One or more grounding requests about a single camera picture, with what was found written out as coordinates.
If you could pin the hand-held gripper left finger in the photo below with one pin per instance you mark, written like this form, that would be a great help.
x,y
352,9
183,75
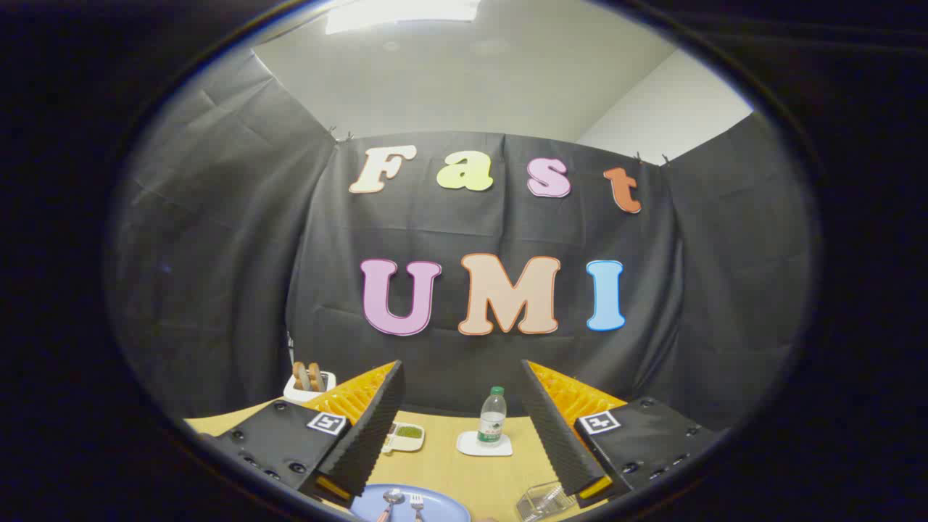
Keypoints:
x,y
373,435

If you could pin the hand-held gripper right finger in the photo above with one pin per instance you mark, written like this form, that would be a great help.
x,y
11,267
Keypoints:
x,y
554,435

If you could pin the white divided bean dish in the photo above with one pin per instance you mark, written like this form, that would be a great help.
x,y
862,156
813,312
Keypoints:
x,y
409,433

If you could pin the clear green-capped water bottle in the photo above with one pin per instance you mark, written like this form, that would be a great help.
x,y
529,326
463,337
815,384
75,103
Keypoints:
x,y
492,417

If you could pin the metal perforated drain basket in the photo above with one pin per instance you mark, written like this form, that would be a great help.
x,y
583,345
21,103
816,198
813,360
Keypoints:
x,y
544,502

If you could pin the cream toaster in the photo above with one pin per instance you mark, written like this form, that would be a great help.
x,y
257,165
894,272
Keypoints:
x,y
304,394

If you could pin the toasted bread slice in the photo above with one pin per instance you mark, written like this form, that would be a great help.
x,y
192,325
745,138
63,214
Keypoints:
x,y
300,377
317,375

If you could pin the white square coaster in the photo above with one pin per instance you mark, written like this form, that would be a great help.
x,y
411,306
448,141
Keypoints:
x,y
467,444

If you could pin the blue round plate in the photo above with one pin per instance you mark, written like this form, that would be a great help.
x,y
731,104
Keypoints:
x,y
444,505

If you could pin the ceiling light panel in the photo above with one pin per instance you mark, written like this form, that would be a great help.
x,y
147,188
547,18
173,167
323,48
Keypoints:
x,y
402,13

